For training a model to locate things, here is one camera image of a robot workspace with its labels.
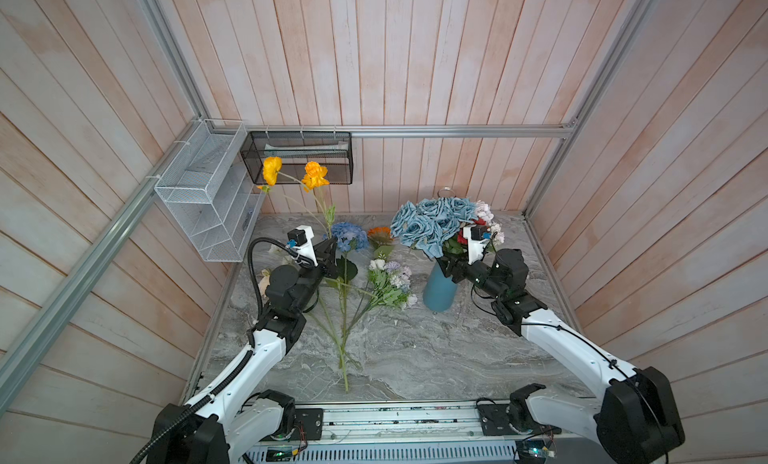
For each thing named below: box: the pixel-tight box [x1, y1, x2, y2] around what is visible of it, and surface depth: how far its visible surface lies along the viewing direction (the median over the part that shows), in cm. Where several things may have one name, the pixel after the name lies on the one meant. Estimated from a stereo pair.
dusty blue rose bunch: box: [390, 197, 479, 258], surface depth 70 cm
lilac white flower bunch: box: [475, 200, 505, 244], surface depth 75 cm
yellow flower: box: [262, 156, 336, 239], surface depth 69 cm
